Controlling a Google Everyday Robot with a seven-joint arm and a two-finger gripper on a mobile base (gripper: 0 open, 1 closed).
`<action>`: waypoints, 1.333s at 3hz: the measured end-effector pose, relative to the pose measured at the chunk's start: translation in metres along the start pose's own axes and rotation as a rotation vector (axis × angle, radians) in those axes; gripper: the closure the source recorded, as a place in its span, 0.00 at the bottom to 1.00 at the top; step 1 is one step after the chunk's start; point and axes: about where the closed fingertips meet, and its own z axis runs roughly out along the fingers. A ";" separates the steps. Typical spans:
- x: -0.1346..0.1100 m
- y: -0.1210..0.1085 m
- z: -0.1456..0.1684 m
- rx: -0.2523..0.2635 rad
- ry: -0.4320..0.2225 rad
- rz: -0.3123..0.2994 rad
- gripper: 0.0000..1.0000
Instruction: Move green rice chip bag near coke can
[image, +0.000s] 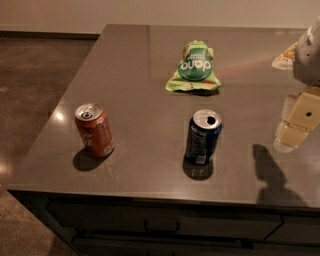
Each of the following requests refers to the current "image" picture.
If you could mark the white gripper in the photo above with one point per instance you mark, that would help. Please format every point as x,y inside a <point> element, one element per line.
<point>308,58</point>

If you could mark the red coke can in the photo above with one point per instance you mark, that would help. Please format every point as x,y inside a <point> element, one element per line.
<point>92,124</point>

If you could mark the blue pepsi can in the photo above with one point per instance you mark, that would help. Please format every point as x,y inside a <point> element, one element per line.
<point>203,132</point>

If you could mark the green rice chip bag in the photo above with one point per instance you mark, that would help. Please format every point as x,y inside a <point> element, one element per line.
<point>194,71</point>

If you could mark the black drawer handle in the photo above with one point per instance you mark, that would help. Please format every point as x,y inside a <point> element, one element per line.
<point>167,228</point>

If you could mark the dark cabinet drawer front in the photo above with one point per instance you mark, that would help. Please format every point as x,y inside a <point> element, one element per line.
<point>192,222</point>

